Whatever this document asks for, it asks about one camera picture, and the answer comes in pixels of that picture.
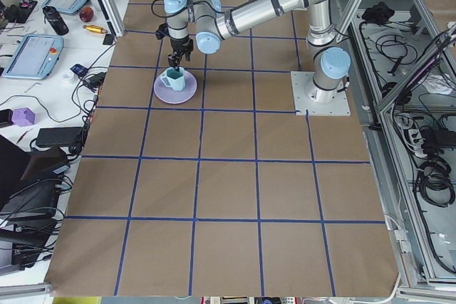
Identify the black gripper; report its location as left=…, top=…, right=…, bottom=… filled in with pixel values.
left=167, top=36, right=194, bottom=71

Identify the mint green faceted cup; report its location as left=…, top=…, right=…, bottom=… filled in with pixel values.
left=160, top=67, right=185, bottom=92

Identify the blue teach pendant near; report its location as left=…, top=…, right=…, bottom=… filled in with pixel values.
left=1, top=34, right=64, bottom=80

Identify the red apple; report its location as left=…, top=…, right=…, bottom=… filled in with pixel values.
left=79, top=6, right=94, bottom=23

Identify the gold cylinder tool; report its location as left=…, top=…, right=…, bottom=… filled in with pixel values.
left=83, top=25, right=108, bottom=34

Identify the white power strip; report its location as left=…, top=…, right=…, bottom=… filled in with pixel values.
left=407, top=128, right=428, bottom=159

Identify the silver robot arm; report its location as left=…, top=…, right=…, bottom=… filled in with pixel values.
left=155, top=0, right=337, bottom=93

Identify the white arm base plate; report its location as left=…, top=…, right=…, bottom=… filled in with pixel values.
left=291, top=71, right=351, bottom=117

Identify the lavender plate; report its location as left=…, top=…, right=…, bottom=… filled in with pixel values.
left=154, top=70, right=197, bottom=105

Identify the crumpled white plastic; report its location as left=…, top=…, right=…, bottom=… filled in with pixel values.
left=422, top=73, right=453, bottom=95

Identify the purple 3D printed block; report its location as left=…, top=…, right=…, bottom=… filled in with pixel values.
left=11, top=108, right=36, bottom=127

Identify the black power adapter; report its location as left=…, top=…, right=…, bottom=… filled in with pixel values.
left=35, top=127, right=82, bottom=148

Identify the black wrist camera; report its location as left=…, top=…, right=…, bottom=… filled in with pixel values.
left=155, top=23, right=170, bottom=40

